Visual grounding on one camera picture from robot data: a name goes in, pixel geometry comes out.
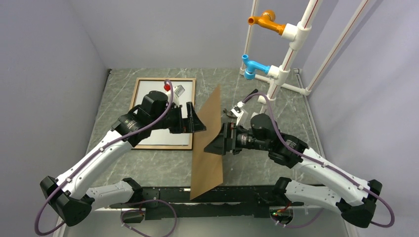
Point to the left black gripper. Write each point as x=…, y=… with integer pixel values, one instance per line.
x=185, y=125

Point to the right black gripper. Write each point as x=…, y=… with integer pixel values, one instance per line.
x=226, y=141

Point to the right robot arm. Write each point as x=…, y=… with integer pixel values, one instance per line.
x=351, y=197

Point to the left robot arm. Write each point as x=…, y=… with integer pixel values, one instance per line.
x=71, y=195

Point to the blue plastic faucet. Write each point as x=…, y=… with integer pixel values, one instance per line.
x=252, y=67

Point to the orange plastic faucet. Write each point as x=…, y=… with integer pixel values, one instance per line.
x=267, y=21

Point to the white pvc pipe stand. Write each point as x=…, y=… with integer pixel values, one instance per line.
x=297, y=36

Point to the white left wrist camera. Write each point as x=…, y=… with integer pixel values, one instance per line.
x=175, y=92

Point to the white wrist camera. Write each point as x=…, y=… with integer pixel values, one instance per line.
x=240, y=121
x=175, y=92

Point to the black handled hammer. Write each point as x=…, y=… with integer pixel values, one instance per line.
x=235, y=111

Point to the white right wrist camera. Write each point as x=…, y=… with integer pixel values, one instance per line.
x=240, y=121

